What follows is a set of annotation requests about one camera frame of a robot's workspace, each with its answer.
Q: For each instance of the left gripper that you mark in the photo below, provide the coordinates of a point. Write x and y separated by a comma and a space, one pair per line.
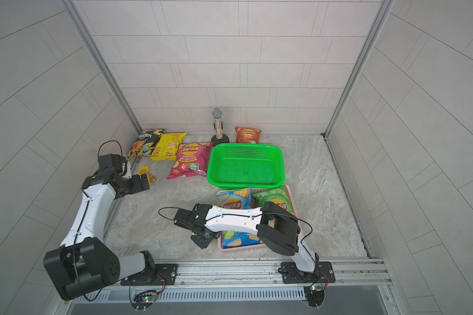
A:
138, 184

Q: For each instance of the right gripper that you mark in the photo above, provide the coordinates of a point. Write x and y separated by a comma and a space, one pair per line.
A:
199, 241

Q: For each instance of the light blue chips bag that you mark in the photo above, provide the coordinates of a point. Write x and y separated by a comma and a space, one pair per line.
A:
236, 199

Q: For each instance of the magenta tomato chips bag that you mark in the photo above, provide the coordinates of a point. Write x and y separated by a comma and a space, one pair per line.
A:
192, 160

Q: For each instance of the pink plastic basket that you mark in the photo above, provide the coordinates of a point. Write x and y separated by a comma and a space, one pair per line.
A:
253, 192

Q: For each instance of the green plastic basket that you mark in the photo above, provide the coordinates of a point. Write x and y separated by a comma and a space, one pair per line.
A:
234, 166

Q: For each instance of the green cucumber chips bag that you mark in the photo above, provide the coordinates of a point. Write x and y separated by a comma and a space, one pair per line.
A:
278, 196

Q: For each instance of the small red chips bag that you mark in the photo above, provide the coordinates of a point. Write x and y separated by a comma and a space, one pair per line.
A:
247, 135

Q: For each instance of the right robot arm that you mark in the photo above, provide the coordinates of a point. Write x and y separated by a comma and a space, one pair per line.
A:
275, 227

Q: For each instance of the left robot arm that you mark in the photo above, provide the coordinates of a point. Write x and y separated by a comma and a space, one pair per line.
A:
83, 263

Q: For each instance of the black chips bag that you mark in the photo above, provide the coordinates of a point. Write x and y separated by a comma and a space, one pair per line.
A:
145, 143

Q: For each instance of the yellow chips bag back left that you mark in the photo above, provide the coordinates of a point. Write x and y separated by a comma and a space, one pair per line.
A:
167, 147

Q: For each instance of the yellow triangular block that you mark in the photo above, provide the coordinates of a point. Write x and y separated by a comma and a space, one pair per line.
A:
144, 170

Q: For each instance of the microphone-like stand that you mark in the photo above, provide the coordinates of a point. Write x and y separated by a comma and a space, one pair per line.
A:
219, 137

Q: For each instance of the left circuit board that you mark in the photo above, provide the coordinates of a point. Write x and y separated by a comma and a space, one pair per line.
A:
144, 300

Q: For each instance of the circuit board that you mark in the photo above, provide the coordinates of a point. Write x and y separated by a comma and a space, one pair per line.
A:
314, 296
144, 300

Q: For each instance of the right circuit board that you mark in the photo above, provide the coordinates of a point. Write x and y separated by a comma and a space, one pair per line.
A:
314, 296

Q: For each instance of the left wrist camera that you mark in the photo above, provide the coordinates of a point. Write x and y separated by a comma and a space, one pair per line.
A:
126, 168

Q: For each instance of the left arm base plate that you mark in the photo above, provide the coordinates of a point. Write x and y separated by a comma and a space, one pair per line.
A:
159, 275

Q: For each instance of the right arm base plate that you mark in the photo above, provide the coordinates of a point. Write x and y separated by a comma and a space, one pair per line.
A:
291, 274

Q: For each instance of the aluminium front rail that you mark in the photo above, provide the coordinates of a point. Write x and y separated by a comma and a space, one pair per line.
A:
245, 280

